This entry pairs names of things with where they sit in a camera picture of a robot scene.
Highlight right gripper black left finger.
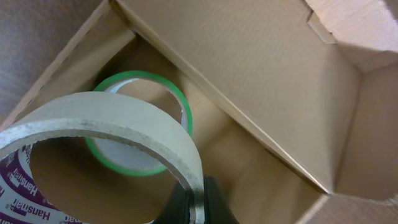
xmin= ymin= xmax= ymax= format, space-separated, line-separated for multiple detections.
xmin=154 ymin=182 xmax=190 ymax=224

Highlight brown cardboard box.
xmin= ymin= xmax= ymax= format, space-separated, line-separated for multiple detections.
xmin=4 ymin=1 xmax=397 ymax=223

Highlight green tape roll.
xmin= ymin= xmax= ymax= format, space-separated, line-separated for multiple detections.
xmin=85 ymin=70 xmax=194 ymax=177

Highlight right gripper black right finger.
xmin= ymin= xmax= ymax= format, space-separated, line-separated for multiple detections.
xmin=204 ymin=176 xmax=239 ymax=224

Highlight beige masking tape roll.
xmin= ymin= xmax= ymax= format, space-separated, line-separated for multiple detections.
xmin=1 ymin=91 xmax=205 ymax=223

